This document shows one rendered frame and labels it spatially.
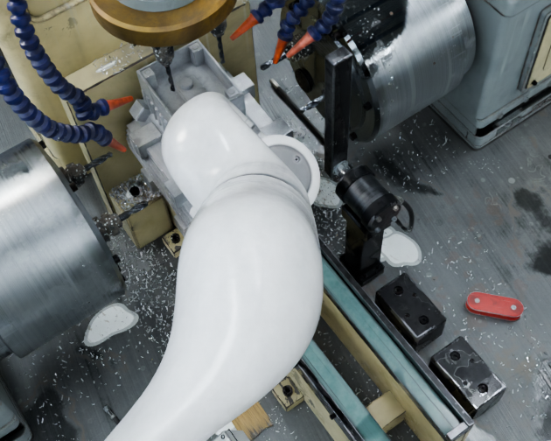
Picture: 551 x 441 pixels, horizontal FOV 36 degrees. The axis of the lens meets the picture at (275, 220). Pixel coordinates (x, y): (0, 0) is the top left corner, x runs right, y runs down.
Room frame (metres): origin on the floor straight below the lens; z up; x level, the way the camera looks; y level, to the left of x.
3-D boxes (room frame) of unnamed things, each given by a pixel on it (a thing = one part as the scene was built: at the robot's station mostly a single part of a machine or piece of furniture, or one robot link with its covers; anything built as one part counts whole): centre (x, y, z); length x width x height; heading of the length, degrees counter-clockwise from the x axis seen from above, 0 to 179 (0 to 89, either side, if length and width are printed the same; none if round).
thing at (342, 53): (0.68, -0.10, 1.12); 0.04 x 0.03 x 0.26; 30
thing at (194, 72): (0.75, 0.10, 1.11); 0.12 x 0.11 x 0.07; 29
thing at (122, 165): (0.86, 0.16, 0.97); 0.30 x 0.11 x 0.34; 120
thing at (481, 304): (0.52, -0.33, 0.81); 0.09 x 0.03 x 0.02; 72
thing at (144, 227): (0.73, 0.22, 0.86); 0.07 x 0.06 x 0.12; 120
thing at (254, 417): (0.44, 0.10, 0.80); 0.21 x 0.05 x 0.01; 30
